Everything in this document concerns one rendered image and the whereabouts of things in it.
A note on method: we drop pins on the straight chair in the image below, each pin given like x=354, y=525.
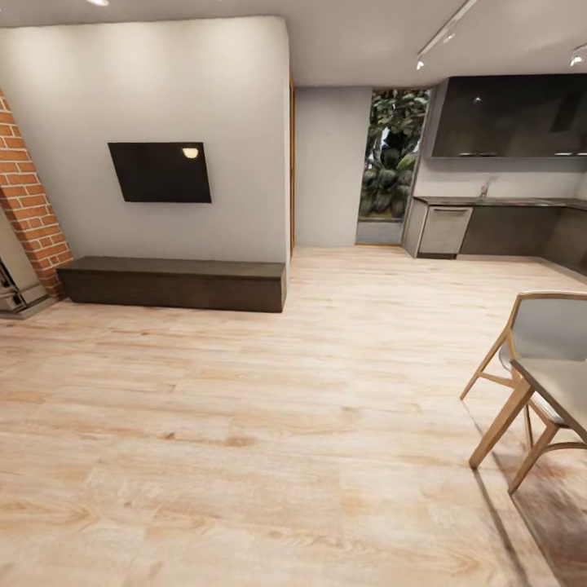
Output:
x=543, y=325

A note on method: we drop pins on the wood fireplace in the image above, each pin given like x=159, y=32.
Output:
x=21, y=292

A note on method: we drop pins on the fixed window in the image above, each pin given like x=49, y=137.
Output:
x=397, y=125

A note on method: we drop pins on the cabinet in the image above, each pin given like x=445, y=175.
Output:
x=176, y=282
x=561, y=128
x=485, y=116

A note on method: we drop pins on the wall mounted tv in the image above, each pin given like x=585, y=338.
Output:
x=162, y=172

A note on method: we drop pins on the dishwasher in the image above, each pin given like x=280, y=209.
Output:
x=443, y=231

